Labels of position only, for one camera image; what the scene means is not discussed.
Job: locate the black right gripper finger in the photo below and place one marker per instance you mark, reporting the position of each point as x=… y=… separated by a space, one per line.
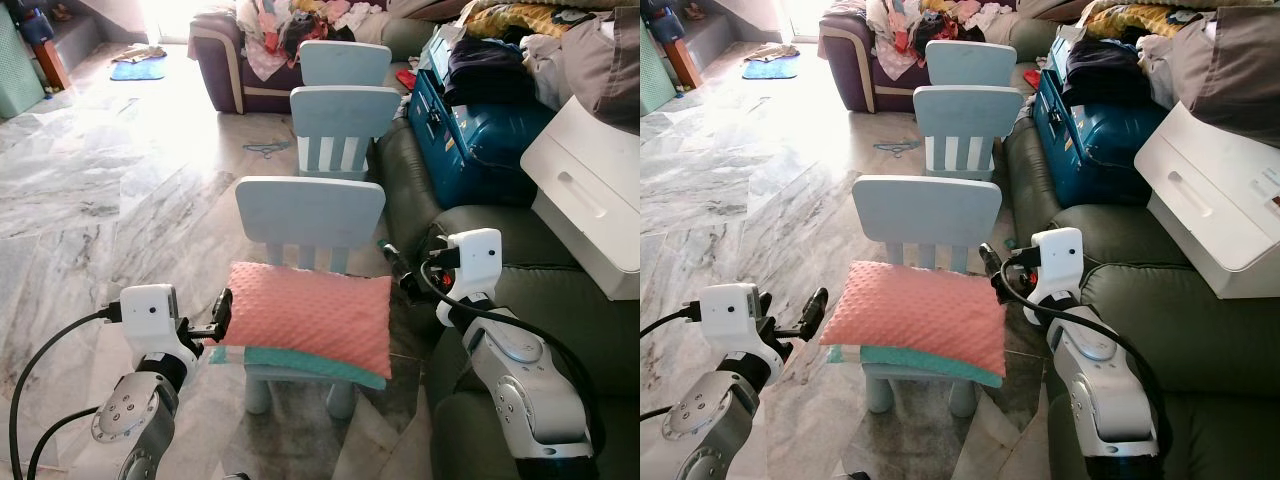
x=415 y=287
x=398 y=265
x=998 y=268
x=1012 y=288

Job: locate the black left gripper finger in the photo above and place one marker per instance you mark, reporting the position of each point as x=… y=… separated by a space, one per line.
x=223 y=315
x=788 y=331
x=814 y=315
x=200 y=330

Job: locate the pink dotted pillow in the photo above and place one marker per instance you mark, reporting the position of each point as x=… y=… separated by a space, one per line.
x=310 y=310
x=915 y=310

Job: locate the grey-green leather sofa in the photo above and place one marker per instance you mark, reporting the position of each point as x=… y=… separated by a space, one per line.
x=1180 y=335
x=560 y=340

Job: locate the purple sofa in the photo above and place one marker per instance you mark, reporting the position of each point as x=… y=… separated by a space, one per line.
x=220 y=75
x=848 y=75

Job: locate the light blue children's chair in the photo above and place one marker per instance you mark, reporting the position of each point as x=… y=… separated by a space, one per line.
x=345 y=112
x=968 y=112
x=345 y=62
x=925 y=210
x=970 y=62
x=310 y=210

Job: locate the teal cushion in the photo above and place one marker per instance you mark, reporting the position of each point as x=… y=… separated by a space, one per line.
x=320 y=368
x=940 y=368

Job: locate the teal hard-shell suitcase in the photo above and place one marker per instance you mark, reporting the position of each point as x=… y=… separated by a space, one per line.
x=480 y=150
x=1100 y=150

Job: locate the white plastic drawer box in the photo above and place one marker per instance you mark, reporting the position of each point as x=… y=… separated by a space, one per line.
x=1220 y=190
x=590 y=190

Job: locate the small red item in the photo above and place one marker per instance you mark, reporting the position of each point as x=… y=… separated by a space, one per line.
x=405 y=78
x=1030 y=76

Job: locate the dark folded garment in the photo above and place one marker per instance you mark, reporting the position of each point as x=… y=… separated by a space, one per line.
x=488 y=70
x=1105 y=70

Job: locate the white crumpled cloth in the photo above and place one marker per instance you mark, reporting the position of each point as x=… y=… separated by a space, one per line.
x=1158 y=70
x=545 y=70

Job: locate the blue floor mat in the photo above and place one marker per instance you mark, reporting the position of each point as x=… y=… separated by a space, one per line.
x=138 y=70
x=770 y=69

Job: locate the pile of mixed clothes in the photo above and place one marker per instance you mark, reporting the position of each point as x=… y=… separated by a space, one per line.
x=900 y=30
x=270 y=30

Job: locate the beige crumpled cloth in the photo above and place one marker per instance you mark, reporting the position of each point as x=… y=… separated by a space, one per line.
x=138 y=51
x=770 y=50

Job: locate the yellow patterned blanket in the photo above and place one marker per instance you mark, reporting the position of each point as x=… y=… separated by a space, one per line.
x=520 y=15
x=1130 y=15

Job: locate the green cabinet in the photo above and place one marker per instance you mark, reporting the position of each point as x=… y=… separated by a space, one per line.
x=18 y=70
x=655 y=70

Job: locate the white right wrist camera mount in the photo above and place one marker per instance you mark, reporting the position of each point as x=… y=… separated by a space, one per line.
x=1060 y=260
x=475 y=262

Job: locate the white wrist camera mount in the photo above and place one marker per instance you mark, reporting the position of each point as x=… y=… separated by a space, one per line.
x=150 y=315
x=1060 y=260
x=475 y=262
x=730 y=315

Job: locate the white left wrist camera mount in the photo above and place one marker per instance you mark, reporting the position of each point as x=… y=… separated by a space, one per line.
x=150 y=315
x=730 y=315

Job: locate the brown wooden post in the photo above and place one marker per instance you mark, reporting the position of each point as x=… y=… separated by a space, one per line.
x=685 y=65
x=52 y=65

